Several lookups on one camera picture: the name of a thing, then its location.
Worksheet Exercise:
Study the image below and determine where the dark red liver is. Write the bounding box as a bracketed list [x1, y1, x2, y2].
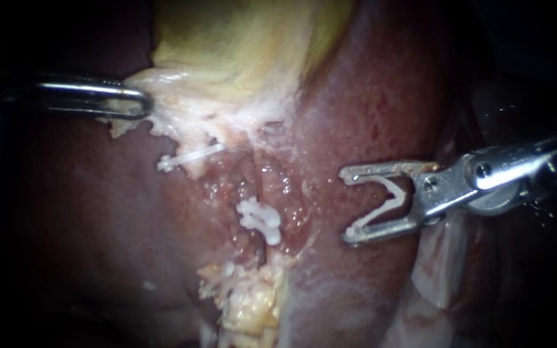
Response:
[12, 0, 497, 348]

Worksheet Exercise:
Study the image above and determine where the gallbladder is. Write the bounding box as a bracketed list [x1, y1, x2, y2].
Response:
[98, 0, 358, 180]

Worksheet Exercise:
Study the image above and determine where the right arm instrument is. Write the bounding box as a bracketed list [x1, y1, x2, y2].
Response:
[411, 135, 557, 219]

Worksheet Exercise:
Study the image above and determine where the thin tube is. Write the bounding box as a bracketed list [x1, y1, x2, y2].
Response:
[254, 150, 308, 252]

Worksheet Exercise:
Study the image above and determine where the right arm instrument jaw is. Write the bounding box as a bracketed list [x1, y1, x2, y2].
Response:
[338, 160, 442, 188]
[340, 214, 442, 247]

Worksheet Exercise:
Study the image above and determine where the white clip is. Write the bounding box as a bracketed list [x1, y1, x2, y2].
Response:
[156, 142, 227, 173]
[236, 195, 282, 231]
[248, 217, 283, 247]
[346, 175, 409, 238]

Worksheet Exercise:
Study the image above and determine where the left arm instrument jaw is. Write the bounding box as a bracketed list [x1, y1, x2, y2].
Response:
[35, 81, 155, 122]

